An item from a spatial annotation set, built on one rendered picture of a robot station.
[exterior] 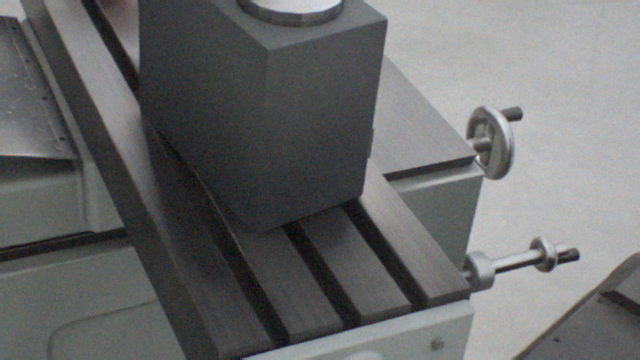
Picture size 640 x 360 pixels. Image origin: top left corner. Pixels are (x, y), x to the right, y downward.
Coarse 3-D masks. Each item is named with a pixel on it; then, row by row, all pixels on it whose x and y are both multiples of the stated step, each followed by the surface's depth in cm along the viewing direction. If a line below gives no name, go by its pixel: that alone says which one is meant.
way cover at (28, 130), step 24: (0, 24) 130; (0, 48) 125; (24, 48) 127; (0, 72) 120; (24, 72) 122; (0, 96) 116; (24, 96) 118; (48, 96) 119; (0, 120) 112; (24, 120) 113; (48, 120) 115; (0, 144) 108; (24, 144) 109; (48, 144) 111; (72, 144) 112
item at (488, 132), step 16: (480, 112) 160; (496, 112) 157; (512, 112) 158; (480, 128) 162; (496, 128) 156; (480, 144) 159; (496, 144) 159; (512, 144) 156; (480, 160) 163; (496, 160) 159; (512, 160) 156; (496, 176) 159
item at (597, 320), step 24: (624, 264) 151; (600, 288) 146; (624, 288) 143; (576, 312) 141; (600, 312) 141; (624, 312) 142; (552, 336) 137; (576, 336) 137; (600, 336) 138; (624, 336) 138
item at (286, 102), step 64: (192, 0) 88; (256, 0) 84; (320, 0) 85; (192, 64) 92; (256, 64) 82; (320, 64) 85; (192, 128) 96; (256, 128) 86; (320, 128) 89; (256, 192) 89; (320, 192) 93
